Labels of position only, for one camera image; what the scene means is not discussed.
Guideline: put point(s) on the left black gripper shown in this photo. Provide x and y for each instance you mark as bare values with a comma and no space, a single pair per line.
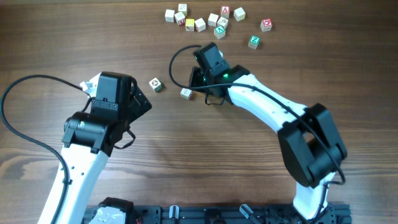
142,101

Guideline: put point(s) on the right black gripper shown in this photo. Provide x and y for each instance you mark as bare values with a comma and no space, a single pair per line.
194,79

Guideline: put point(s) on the wooden block red sides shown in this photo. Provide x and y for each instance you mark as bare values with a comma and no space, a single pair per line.
186,93

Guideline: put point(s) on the soccer ball wooden block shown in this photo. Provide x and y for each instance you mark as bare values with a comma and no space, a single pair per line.
156,84

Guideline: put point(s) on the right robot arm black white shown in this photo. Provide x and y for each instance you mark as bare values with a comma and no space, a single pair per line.
311,146

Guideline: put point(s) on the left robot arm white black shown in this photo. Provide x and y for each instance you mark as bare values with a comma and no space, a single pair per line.
88,141

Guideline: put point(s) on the green letter A block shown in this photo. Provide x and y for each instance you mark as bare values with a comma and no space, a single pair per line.
219,32

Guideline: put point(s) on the wooden block red edge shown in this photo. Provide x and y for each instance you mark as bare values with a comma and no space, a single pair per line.
200,25

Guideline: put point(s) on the wooden block drawing top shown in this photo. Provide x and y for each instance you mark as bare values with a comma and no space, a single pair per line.
223,22

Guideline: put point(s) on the plain wooden block centre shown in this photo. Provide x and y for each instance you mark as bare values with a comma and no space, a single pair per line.
213,19

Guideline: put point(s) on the plain wooden block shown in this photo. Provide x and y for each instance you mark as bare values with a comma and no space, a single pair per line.
169,15
239,14
213,19

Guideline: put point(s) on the green letter Z block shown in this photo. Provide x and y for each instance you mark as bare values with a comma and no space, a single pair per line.
254,42

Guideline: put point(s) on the yellow top wooden block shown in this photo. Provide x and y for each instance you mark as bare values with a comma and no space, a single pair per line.
190,25

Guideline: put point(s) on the wooden block red side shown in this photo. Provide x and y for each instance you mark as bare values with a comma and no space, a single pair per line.
180,18

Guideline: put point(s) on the plain wooden block right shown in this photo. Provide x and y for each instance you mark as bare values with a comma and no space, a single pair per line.
239,14

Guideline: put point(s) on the red letter A block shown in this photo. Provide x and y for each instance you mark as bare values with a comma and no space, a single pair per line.
225,11

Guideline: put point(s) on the red letter O block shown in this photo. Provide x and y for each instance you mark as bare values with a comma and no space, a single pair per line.
266,25

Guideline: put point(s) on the wooden block top left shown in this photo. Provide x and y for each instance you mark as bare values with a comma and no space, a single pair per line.
182,7

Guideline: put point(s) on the plain wooden block far left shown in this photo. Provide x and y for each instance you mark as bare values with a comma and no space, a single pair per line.
169,15

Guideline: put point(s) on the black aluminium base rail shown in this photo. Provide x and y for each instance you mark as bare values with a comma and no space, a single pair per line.
278,213

